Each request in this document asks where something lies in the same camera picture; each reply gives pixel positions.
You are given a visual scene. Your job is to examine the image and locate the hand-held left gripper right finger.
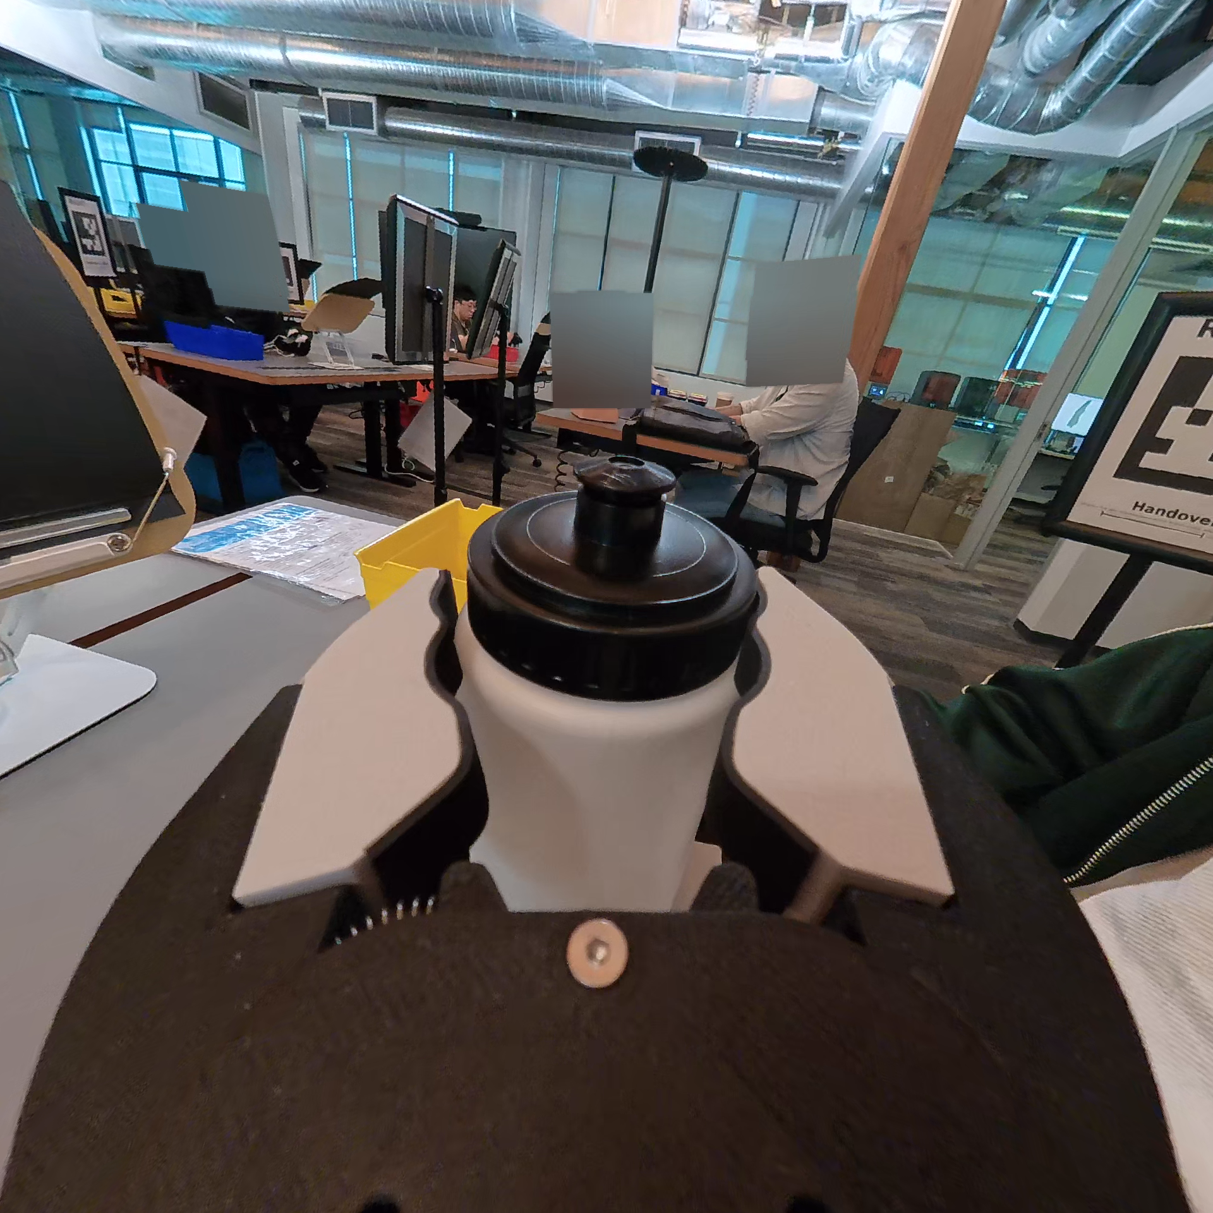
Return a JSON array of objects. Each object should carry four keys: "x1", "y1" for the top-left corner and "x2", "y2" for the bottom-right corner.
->
[{"x1": 720, "y1": 567, "x2": 956, "y2": 925}]

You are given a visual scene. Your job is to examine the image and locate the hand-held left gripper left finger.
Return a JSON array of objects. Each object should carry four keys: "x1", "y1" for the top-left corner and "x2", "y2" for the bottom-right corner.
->
[{"x1": 232, "y1": 568, "x2": 491, "y2": 911}]

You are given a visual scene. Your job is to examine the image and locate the yellow plastic bin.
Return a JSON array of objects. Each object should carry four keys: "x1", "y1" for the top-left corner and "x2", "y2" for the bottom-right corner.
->
[{"x1": 355, "y1": 498, "x2": 503, "y2": 612}]

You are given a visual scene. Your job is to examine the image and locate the grey desk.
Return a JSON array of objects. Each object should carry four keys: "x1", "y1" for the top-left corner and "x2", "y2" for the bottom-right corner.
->
[{"x1": 0, "y1": 497, "x2": 475, "y2": 1138}]

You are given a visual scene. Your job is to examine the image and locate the laminated paper sheet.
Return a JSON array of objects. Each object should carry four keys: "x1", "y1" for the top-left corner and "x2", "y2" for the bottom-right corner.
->
[{"x1": 171, "y1": 500, "x2": 404, "y2": 602}]

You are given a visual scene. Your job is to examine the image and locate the brown cardboard box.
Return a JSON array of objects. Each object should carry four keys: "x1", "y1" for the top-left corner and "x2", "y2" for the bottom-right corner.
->
[{"x1": 839, "y1": 402, "x2": 959, "y2": 546}]

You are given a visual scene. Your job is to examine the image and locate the black office chair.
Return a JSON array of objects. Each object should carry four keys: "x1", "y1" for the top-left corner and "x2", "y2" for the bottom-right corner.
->
[{"x1": 726, "y1": 398, "x2": 902, "y2": 564}]

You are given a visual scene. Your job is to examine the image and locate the black bag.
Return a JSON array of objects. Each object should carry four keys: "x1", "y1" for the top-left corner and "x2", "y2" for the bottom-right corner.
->
[{"x1": 635, "y1": 398, "x2": 755, "y2": 451}]

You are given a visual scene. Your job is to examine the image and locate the white garment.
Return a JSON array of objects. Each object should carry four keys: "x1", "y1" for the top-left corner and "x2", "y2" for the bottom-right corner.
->
[{"x1": 1075, "y1": 852, "x2": 1213, "y2": 1213}]

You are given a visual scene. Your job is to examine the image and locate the blue plastic bin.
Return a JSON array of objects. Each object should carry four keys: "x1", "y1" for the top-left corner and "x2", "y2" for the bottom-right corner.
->
[{"x1": 164, "y1": 320, "x2": 267, "y2": 363}]

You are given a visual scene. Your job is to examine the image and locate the framed marker sign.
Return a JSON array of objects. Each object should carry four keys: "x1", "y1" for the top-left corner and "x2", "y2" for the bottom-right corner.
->
[
  {"x1": 59, "y1": 187, "x2": 118, "y2": 278},
  {"x1": 1043, "y1": 292, "x2": 1213, "y2": 669}
]

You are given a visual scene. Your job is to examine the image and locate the cardboard sheet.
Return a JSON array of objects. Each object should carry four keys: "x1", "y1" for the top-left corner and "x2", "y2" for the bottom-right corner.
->
[{"x1": 302, "y1": 276, "x2": 383, "y2": 368}]

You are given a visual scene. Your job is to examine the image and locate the black monitor with white stand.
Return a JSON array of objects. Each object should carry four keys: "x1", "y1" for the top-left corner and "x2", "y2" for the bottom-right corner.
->
[{"x1": 0, "y1": 180, "x2": 197, "y2": 778}]

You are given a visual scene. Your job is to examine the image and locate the black office monitor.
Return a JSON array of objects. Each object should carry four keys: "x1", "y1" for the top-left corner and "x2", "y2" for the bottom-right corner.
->
[
  {"x1": 379, "y1": 194, "x2": 461, "y2": 507},
  {"x1": 464, "y1": 237, "x2": 523, "y2": 361}
]

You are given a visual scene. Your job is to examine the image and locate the black pole stand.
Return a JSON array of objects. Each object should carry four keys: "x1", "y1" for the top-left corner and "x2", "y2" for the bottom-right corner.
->
[{"x1": 633, "y1": 146, "x2": 710, "y2": 294}]

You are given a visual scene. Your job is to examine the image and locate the wooden post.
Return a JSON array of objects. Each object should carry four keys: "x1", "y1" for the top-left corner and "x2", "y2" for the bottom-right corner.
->
[{"x1": 849, "y1": 0, "x2": 1006, "y2": 380}]

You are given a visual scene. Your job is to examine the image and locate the silver air duct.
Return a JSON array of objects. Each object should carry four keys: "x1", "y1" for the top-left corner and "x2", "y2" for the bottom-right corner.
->
[
  {"x1": 815, "y1": 0, "x2": 1213, "y2": 134},
  {"x1": 95, "y1": 0, "x2": 854, "y2": 181}
]

